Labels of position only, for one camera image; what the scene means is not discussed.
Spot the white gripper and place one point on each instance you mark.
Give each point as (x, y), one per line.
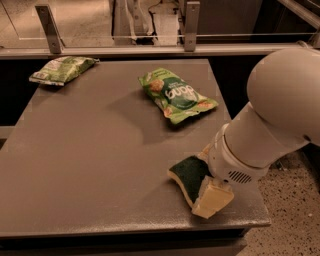
(229, 164)

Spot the green and yellow sponge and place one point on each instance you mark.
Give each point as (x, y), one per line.
(189, 175)

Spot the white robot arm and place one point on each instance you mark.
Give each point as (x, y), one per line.
(282, 116)

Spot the green rice chip bag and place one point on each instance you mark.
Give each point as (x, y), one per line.
(175, 97)

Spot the pale green snack bag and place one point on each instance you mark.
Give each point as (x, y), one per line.
(62, 70)

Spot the grey table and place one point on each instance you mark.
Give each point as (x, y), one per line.
(91, 158)

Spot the glass barrier panel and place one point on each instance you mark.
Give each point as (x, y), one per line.
(106, 23)

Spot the grey metal rail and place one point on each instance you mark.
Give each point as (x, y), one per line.
(201, 50)

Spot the right metal bracket post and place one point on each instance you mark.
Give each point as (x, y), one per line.
(191, 24)

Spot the metal bracket post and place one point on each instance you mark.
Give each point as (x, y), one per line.
(191, 24)
(49, 27)

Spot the left metal bracket post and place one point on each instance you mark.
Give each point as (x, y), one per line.
(49, 27)

